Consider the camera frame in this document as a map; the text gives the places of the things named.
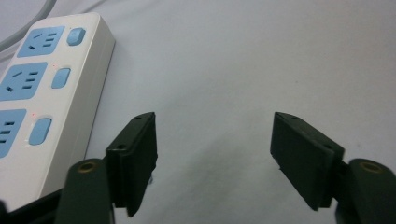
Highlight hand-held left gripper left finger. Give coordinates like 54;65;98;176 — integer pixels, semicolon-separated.
54;111;159;224

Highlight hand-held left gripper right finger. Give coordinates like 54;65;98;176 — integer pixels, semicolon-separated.
269;111;396;224

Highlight white power strip blue sockets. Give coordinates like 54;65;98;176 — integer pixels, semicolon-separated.
0;12;117;213

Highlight white power cable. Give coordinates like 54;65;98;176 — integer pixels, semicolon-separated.
0;0;58;53

